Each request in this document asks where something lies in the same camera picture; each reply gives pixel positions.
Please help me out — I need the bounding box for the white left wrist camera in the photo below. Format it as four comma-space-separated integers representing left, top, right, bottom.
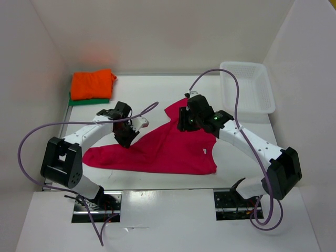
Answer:
131, 117, 149, 131

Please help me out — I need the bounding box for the green t-shirt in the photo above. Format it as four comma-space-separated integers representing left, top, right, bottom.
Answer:
68, 92, 110, 107

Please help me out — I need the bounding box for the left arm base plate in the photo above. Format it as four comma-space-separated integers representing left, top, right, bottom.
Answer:
71, 191, 122, 224

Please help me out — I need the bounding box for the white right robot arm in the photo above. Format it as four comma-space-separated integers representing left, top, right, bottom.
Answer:
177, 92, 302, 206

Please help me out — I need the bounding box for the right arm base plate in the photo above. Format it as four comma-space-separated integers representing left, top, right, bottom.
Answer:
213, 178, 258, 221

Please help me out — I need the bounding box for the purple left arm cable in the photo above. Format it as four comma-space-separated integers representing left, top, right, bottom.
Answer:
17, 101, 160, 247

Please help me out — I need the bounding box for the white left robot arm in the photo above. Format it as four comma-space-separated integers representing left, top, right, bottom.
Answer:
40, 102, 149, 210

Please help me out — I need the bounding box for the pink t-shirt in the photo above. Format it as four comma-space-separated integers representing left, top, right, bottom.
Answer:
82, 99, 217, 175

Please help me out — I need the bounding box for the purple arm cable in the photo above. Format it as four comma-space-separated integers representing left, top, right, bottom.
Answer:
188, 68, 284, 231
17, 101, 160, 247

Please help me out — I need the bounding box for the white plastic basket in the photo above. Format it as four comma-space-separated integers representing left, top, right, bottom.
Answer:
220, 61, 276, 114

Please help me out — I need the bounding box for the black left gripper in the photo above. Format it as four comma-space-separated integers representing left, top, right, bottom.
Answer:
114, 121, 140, 149

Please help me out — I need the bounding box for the orange t-shirt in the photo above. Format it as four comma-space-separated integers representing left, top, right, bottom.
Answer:
70, 69, 117, 100

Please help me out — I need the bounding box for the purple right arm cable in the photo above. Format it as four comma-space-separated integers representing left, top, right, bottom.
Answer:
188, 68, 284, 231

